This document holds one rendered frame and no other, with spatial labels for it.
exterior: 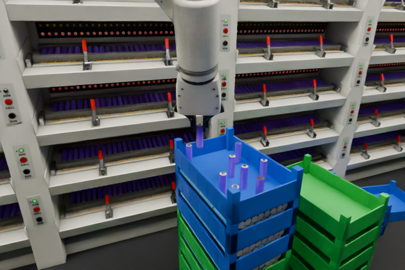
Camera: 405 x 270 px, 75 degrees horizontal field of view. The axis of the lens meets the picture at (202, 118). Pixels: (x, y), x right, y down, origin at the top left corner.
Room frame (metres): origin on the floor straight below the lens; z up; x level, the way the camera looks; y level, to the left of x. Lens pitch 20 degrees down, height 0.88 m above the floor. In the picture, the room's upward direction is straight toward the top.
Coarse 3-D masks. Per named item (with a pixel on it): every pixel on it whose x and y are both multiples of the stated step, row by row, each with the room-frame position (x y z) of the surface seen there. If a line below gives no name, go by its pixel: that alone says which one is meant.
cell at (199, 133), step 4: (196, 124) 0.64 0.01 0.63; (200, 124) 0.63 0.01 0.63; (196, 128) 0.63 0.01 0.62; (200, 128) 0.63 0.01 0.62; (196, 132) 0.63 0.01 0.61; (200, 132) 0.63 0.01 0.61; (196, 136) 0.63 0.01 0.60; (200, 136) 0.63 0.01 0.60; (196, 140) 0.63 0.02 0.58; (200, 140) 0.63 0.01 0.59; (196, 144) 0.63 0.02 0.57; (200, 144) 0.63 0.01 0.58
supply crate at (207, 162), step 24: (192, 144) 0.72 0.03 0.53; (216, 144) 0.76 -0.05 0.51; (192, 168) 0.59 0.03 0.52; (216, 168) 0.66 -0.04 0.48; (240, 168) 0.66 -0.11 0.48; (216, 192) 0.49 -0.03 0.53; (240, 192) 0.54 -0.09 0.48; (264, 192) 0.47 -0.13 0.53; (288, 192) 0.51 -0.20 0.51; (240, 216) 0.45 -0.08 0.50
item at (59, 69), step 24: (48, 24) 0.94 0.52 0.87; (72, 24) 0.97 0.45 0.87; (96, 24) 0.99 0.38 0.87; (120, 24) 1.02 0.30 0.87; (144, 24) 1.05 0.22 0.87; (168, 24) 1.08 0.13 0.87; (24, 48) 0.85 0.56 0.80; (48, 48) 0.93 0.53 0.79; (72, 48) 0.94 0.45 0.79; (96, 48) 0.96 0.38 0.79; (120, 48) 0.98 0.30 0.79; (144, 48) 1.01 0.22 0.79; (168, 48) 0.95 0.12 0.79; (24, 72) 0.78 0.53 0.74; (48, 72) 0.80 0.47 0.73; (72, 72) 0.81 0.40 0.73; (96, 72) 0.84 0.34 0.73; (120, 72) 0.86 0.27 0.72; (144, 72) 0.89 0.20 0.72; (168, 72) 0.92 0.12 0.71
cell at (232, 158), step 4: (232, 156) 0.61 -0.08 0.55; (228, 160) 0.62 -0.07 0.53; (232, 160) 0.61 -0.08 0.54; (228, 164) 0.61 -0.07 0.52; (232, 164) 0.61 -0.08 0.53; (228, 168) 0.61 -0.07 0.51; (232, 168) 0.61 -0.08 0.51; (228, 172) 0.61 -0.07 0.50; (232, 172) 0.61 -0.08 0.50; (228, 176) 0.61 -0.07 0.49; (232, 176) 0.61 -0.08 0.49
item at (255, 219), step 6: (192, 186) 0.63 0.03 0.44; (198, 192) 0.58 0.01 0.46; (204, 198) 0.55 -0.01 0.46; (210, 204) 0.52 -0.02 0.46; (216, 210) 0.50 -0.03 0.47; (270, 210) 0.50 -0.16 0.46; (276, 210) 0.51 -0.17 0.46; (282, 210) 0.52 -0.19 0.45; (222, 216) 0.48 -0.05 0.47; (258, 216) 0.48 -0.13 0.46; (264, 216) 0.49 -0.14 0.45; (270, 216) 0.50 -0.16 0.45; (240, 222) 0.46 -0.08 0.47; (246, 222) 0.47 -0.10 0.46; (252, 222) 0.48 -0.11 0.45; (240, 228) 0.46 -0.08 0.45
